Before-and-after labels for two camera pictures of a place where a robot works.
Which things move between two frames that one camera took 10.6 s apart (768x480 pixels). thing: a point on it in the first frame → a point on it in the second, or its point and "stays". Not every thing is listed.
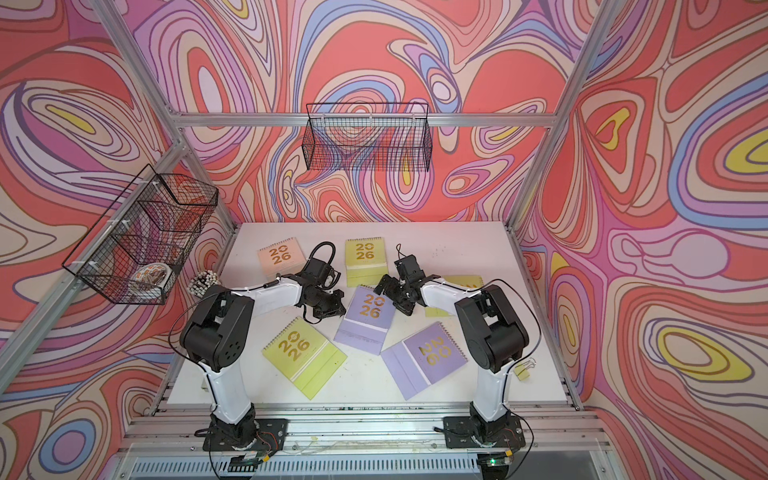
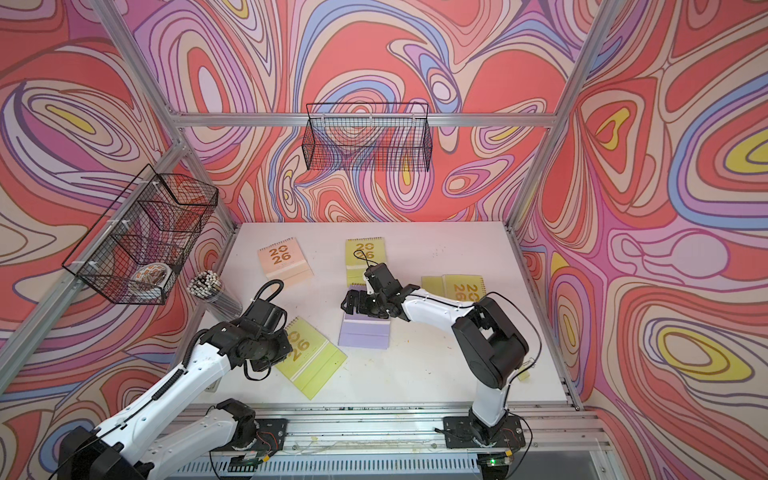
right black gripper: x=392 y=282 → x=361 y=296
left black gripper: x=339 y=307 → x=286 y=348
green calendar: x=467 y=282 stays
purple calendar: x=367 y=321 stays
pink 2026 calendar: x=285 y=258 stays
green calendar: x=305 y=356 stays
